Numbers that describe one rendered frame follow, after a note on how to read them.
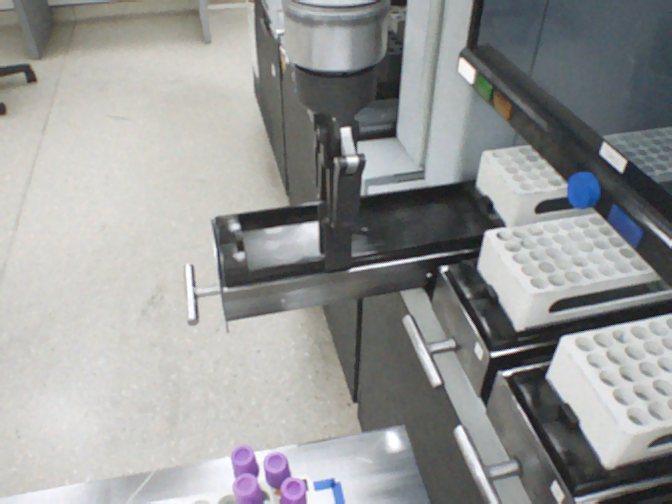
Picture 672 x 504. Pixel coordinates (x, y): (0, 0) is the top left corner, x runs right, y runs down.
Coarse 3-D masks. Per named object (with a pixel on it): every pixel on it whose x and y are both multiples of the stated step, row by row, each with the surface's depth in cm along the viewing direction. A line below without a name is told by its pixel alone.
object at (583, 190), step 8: (576, 176) 46; (584, 176) 46; (592, 176) 46; (568, 184) 47; (576, 184) 46; (584, 184) 45; (592, 184) 45; (568, 192) 48; (576, 192) 47; (584, 192) 46; (592, 192) 45; (576, 200) 47; (584, 200) 46; (592, 200) 46; (584, 208) 47
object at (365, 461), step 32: (288, 448) 47; (320, 448) 47; (352, 448) 47; (384, 448) 47; (128, 480) 44; (160, 480) 44; (192, 480) 44; (224, 480) 44; (320, 480) 44; (352, 480) 44; (384, 480) 44; (416, 480) 44
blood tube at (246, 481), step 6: (246, 474) 33; (252, 474) 33; (234, 480) 32; (240, 480) 33; (246, 480) 33; (252, 480) 32; (234, 486) 32; (240, 486) 32; (246, 486) 32; (252, 486) 32; (258, 486) 32; (234, 492) 32; (240, 492) 32; (246, 492) 32; (252, 492) 32; (258, 492) 32; (240, 498) 32; (246, 498) 32; (252, 498) 32; (258, 498) 33
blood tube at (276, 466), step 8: (272, 456) 34; (280, 456) 34; (264, 464) 33; (272, 464) 33; (280, 464) 33; (288, 464) 34; (272, 472) 33; (280, 472) 33; (288, 472) 34; (272, 480) 33; (280, 480) 33; (272, 488) 35; (272, 496) 36
